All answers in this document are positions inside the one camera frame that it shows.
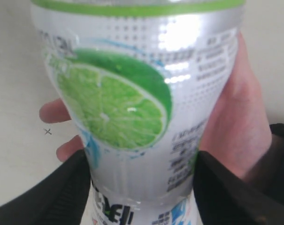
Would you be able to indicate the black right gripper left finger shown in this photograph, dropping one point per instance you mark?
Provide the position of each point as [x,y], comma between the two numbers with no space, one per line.
[59,199]

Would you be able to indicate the black-sleeved forearm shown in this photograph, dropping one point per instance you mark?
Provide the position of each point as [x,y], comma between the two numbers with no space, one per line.
[267,176]

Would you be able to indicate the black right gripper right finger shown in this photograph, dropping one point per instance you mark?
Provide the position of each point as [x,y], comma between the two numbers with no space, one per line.
[224,199]

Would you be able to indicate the lime label drink bottle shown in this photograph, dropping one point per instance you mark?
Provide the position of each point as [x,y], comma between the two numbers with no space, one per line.
[140,79]

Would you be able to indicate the person's open bare hand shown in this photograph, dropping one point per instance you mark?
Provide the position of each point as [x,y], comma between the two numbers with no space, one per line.
[237,133]

